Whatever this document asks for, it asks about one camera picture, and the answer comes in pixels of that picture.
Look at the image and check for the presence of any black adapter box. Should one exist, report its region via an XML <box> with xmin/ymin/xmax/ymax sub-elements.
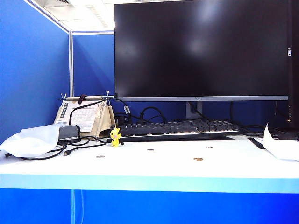
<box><xmin>57</xmin><ymin>125</ymin><xmax>81</xmax><ymax>141</ymax></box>

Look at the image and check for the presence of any silver monitor stand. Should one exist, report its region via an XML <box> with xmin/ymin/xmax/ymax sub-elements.
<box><xmin>185</xmin><ymin>101</ymin><xmax>203</xmax><ymax>120</ymax></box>

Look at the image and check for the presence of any black mechanical keyboard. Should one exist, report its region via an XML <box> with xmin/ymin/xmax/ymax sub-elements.
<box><xmin>107</xmin><ymin>119</ymin><xmax>242</xmax><ymax>143</ymax></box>

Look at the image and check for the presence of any black cable with ferrite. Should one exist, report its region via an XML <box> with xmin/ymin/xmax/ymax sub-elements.
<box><xmin>111</xmin><ymin>97</ymin><xmax>132</xmax><ymax>124</ymax></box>

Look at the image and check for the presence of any white plastic bag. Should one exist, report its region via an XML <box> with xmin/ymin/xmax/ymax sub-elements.
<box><xmin>0</xmin><ymin>123</ymin><xmax>64</xmax><ymax>158</ymax></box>

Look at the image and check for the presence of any desk calendar with wooden rod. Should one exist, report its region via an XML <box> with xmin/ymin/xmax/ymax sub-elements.
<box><xmin>53</xmin><ymin>90</ymin><xmax>117</xmax><ymax>137</ymax></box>

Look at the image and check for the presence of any white paper sheet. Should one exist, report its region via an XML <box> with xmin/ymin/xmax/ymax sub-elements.
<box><xmin>262</xmin><ymin>122</ymin><xmax>299</xmax><ymax>162</ymax></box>

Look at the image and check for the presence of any black HSO monitor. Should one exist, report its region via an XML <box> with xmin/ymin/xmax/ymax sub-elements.
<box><xmin>275</xmin><ymin>0</ymin><xmax>299</xmax><ymax>140</ymax></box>

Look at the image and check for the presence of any yellow Pichu doll figure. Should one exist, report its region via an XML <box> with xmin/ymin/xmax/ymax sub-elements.
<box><xmin>110</xmin><ymin>121</ymin><xmax>124</xmax><ymax>147</ymax></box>

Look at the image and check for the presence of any aluminium partition post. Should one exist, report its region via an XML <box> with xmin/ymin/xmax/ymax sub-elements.
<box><xmin>69</xmin><ymin>30</ymin><xmax>75</xmax><ymax>97</ymax></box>

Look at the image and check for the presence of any large black monitor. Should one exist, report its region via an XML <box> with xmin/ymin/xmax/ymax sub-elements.
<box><xmin>114</xmin><ymin>0</ymin><xmax>290</xmax><ymax>102</ymax></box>

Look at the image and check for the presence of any black looped cable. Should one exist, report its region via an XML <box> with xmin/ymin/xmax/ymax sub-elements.
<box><xmin>139</xmin><ymin>106</ymin><xmax>169</xmax><ymax>125</ymax></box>

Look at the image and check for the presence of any black cable with USB plug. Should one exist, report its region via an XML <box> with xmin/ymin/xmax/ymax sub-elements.
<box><xmin>4</xmin><ymin>136</ymin><xmax>108</xmax><ymax>161</ymax></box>

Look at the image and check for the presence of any thin white hanging cable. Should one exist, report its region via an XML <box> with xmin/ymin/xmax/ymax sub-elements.
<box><xmin>80</xmin><ymin>189</ymin><xmax>85</xmax><ymax>224</ymax></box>

